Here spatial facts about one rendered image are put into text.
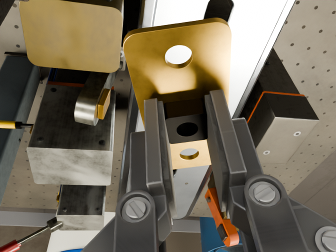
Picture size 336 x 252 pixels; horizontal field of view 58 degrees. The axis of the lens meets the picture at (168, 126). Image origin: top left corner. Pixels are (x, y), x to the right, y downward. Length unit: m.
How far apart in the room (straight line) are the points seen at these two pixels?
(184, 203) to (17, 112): 0.41
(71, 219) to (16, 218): 2.34
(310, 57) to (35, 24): 0.73
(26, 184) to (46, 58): 0.95
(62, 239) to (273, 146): 1.70
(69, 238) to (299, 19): 1.73
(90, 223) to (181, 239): 2.44
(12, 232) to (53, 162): 2.56
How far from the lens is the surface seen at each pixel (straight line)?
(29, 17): 0.31
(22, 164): 1.15
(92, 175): 0.42
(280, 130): 0.53
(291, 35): 0.84
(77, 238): 2.03
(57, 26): 0.31
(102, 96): 0.35
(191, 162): 0.16
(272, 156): 0.58
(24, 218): 2.98
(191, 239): 3.11
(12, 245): 0.65
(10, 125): 0.53
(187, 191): 0.69
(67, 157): 0.39
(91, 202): 0.64
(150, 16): 0.38
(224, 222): 0.69
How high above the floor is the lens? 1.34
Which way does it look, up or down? 43 degrees down
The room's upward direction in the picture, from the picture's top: 173 degrees clockwise
